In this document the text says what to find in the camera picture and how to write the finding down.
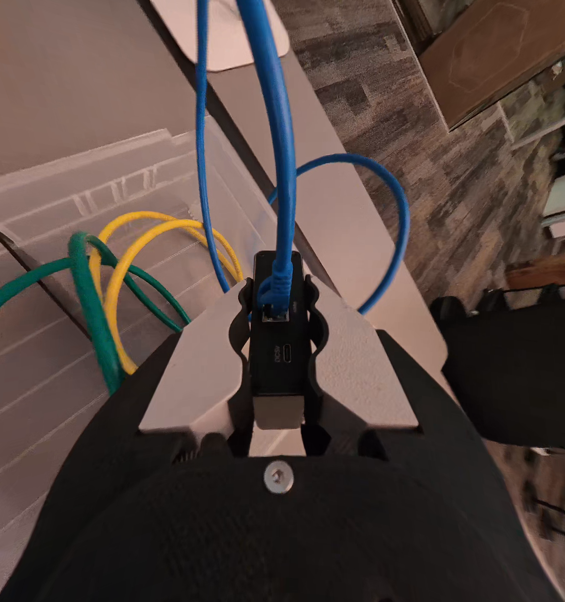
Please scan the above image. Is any blue ethernet cable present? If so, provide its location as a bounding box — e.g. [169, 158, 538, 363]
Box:
[194, 0, 411, 325]

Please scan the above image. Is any clear plastic bin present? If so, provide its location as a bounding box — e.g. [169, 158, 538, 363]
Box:
[0, 115, 288, 589]

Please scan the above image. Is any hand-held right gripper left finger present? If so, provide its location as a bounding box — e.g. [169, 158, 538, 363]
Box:
[138, 277, 255, 457]

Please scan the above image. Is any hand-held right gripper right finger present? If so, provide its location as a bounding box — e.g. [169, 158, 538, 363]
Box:
[301, 275, 424, 455]

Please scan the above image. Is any black ethernet splitter box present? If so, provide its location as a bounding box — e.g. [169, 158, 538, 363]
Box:
[249, 251, 311, 431]

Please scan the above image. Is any brown cardboard box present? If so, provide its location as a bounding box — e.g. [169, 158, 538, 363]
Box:
[419, 0, 565, 131]

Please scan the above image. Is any yellow ethernet cable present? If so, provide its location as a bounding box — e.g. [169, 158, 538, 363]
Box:
[89, 212, 245, 376]

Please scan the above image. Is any green ethernet cable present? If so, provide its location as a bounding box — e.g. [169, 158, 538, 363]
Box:
[0, 233, 191, 396]

